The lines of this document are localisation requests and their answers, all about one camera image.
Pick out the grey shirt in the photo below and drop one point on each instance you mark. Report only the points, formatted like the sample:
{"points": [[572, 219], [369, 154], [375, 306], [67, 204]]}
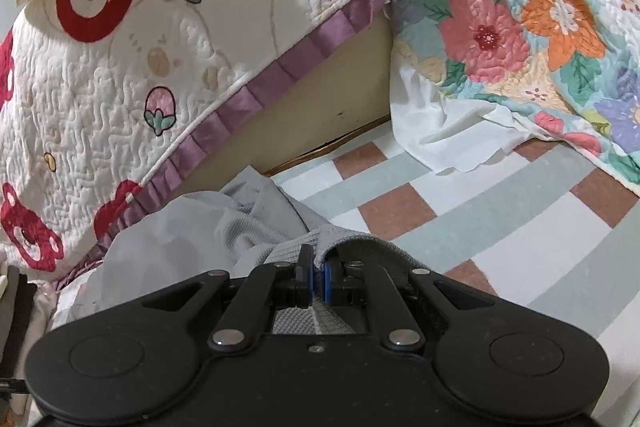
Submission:
{"points": [[240, 227]]}

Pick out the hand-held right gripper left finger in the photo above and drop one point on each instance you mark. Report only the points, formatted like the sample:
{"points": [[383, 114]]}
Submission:
{"points": [[303, 279]]}

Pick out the dark cloth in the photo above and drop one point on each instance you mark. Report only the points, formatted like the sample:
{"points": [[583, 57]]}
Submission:
{"points": [[20, 307]]}

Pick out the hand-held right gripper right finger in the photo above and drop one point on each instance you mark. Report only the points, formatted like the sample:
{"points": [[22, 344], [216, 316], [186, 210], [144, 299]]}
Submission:
{"points": [[330, 287]]}

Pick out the checked bed sheet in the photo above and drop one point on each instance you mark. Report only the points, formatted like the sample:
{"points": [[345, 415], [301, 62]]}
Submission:
{"points": [[500, 227]]}

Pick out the beige headboard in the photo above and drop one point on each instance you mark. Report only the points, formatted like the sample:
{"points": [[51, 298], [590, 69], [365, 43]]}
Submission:
{"points": [[340, 87]]}

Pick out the floral quilt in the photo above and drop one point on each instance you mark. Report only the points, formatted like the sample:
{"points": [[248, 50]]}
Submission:
{"points": [[550, 32]]}

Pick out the white cloth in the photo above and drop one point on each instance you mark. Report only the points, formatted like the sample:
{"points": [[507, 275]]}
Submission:
{"points": [[440, 127]]}

